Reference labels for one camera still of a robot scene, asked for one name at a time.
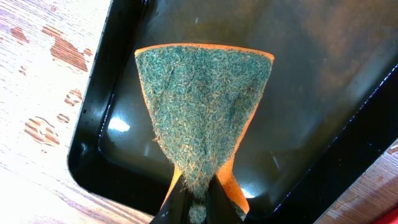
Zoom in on green orange scrub sponge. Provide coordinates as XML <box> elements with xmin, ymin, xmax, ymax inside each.
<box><xmin>134</xmin><ymin>43</ymin><xmax>274</xmax><ymax>223</ymax></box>

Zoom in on black water tray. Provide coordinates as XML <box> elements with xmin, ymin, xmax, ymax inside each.
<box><xmin>68</xmin><ymin>0</ymin><xmax>397</xmax><ymax>223</ymax></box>

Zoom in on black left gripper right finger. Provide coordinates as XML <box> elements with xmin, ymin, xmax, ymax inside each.
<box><xmin>206</xmin><ymin>175</ymin><xmax>243</xmax><ymax>224</ymax></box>

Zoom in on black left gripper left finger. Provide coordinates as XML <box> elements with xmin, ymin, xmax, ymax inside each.
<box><xmin>150</xmin><ymin>175</ymin><xmax>191</xmax><ymax>224</ymax></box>

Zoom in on red serving tray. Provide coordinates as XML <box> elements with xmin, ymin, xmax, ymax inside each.
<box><xmin>373</xmin><ymin>208</ymin><xmax>398</xmax><ymax>224</ymax></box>

